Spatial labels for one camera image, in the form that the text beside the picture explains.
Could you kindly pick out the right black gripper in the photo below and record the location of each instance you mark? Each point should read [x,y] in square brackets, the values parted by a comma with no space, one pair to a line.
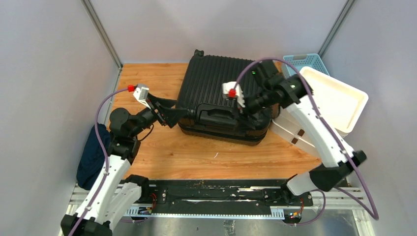
[248,109]

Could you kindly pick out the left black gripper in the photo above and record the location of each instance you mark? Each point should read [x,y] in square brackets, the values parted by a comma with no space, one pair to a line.
[171,116]

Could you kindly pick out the black ribbed hard-shell suitcase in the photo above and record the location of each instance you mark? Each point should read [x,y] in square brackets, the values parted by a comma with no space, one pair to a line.
[209,114]

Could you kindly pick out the light blue plastic basket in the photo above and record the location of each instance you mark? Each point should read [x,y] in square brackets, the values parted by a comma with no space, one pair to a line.
[311,60]

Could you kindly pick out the white three-drawer storage unit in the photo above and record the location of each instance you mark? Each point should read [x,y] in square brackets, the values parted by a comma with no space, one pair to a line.
[339,103]

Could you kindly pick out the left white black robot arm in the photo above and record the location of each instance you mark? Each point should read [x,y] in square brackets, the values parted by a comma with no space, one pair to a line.
[105,206]

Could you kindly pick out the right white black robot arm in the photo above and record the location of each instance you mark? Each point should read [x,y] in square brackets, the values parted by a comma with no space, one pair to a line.
[338,158]

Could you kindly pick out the dark blue cloth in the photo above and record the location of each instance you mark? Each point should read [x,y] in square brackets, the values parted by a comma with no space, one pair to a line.
[91,162]

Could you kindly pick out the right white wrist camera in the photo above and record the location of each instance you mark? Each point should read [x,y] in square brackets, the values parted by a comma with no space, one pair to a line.
[232,91]

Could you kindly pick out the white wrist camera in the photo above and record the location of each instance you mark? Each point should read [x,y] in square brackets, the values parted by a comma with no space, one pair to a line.
[232,91]
[141,94]

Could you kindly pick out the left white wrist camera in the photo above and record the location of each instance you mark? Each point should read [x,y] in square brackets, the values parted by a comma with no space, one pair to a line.
[141,94]

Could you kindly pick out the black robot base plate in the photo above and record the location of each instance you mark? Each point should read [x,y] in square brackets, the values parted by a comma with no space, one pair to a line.
[219,197]

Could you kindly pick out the left aluminium frame post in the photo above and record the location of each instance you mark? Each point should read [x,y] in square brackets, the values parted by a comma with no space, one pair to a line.
[102,32]

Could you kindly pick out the aluminium frame post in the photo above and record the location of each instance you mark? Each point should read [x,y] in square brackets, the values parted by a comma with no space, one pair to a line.
[340,19]
[102,32]

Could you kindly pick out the right aluminium frame post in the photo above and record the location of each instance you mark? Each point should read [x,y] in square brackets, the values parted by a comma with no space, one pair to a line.
[340,19]

